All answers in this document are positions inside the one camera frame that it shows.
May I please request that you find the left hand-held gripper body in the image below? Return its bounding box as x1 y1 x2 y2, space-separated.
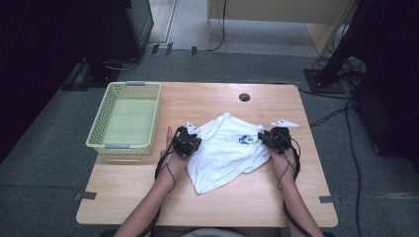
172 120 203 158

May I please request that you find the person's left hand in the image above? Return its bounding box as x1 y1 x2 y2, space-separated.
159 125 191 182

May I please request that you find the black hanging desk cable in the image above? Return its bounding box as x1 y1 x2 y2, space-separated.
207 0 228 53

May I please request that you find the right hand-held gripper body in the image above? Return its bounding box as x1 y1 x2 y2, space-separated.
263 118 301 155

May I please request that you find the person's right hand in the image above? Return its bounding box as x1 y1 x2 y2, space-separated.
269 147 298 186

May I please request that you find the thin black floor cable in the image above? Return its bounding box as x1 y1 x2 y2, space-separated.
297 88 356 101

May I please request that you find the long black floor cable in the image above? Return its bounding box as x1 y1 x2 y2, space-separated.
344 98 364 237

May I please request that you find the grey tape strip on table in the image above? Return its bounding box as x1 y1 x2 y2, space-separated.
318 195 342 204
74 191 98 201

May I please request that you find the black equipment case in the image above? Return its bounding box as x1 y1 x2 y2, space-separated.
352 74 419 160

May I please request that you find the light wooden desk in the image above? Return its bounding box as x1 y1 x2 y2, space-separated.
207 0 359 56

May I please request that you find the grey curved chair edge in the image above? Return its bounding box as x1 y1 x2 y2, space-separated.
179 227 247 237

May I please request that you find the black cabinet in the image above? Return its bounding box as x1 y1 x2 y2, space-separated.
45 0 155 91

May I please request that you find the green plastic basket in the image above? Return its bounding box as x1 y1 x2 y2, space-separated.
85 80 162 156

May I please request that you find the white t-shirt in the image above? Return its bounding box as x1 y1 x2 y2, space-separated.
186 112 272 196

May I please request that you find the tangle of black cables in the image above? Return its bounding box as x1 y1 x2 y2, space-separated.
310 55 368 88

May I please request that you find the short black floor cable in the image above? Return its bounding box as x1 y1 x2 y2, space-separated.
309 107 350 128

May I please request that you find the black metal stand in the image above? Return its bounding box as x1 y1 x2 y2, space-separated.
303 0 379 95

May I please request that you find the grey floor cable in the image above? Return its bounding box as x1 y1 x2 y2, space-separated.
104 56 143 72

